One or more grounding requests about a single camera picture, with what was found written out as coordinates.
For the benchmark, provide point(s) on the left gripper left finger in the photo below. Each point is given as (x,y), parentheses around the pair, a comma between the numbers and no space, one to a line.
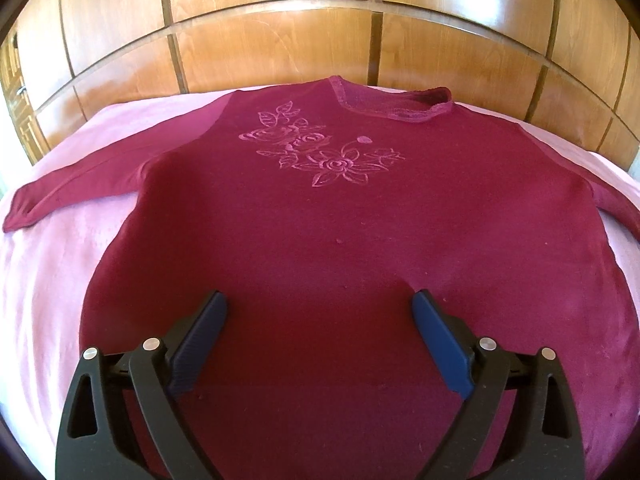
(96,439)

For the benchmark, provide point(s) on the wooden wardrobe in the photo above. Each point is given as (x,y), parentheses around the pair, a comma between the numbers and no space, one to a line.
(568,66)

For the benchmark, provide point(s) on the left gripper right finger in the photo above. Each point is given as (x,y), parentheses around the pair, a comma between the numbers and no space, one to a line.
(542,437)

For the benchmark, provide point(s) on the wooden door with handle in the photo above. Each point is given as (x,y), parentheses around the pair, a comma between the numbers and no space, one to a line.
(20,107)

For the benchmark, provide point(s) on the dark red sweater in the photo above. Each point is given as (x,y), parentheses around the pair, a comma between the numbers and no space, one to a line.
(319,210)

